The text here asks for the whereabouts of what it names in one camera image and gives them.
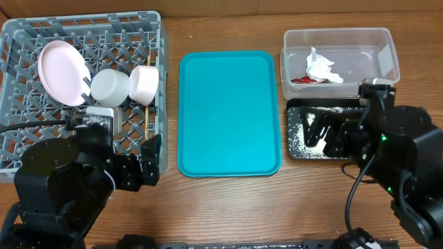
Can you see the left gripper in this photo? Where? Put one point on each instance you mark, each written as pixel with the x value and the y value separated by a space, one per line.
pixel 132 178

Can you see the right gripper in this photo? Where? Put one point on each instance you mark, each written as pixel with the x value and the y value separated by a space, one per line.
pixel 340 144

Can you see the white rice grains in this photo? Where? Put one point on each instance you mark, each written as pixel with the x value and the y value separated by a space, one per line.
pixel 296 144

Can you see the wooden chopstick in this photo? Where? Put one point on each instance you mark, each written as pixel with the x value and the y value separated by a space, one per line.
pixel 147 107

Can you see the red snack wrapper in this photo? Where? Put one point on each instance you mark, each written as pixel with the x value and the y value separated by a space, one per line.
pixel 308 80

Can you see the white tissue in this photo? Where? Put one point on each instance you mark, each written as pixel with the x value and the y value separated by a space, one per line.
pixel 319 68

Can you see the small white bowl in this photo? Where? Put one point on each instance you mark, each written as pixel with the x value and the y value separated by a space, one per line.
pixel 144 81

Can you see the light grey bowl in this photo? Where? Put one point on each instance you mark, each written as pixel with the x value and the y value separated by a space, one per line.
pixel 110 88

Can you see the large white round plate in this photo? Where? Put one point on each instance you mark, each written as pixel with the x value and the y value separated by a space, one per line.
pixel 62 71

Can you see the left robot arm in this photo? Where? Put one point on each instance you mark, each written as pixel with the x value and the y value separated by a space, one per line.
pixel 63 186

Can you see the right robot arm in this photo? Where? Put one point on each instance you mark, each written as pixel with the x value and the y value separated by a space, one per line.
pixel 400 149

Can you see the black plastic waste tray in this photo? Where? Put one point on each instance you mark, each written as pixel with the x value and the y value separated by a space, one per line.
pixel 334 105

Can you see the clear plastic waste bin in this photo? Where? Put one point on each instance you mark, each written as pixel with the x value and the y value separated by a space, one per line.
pixel 358 54

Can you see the grey plastic dishwasher rack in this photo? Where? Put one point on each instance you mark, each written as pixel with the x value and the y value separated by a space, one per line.
pixel 120 41

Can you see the teal plastic serving tray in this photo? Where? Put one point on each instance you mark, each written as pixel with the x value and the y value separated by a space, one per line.
pixel 228 118

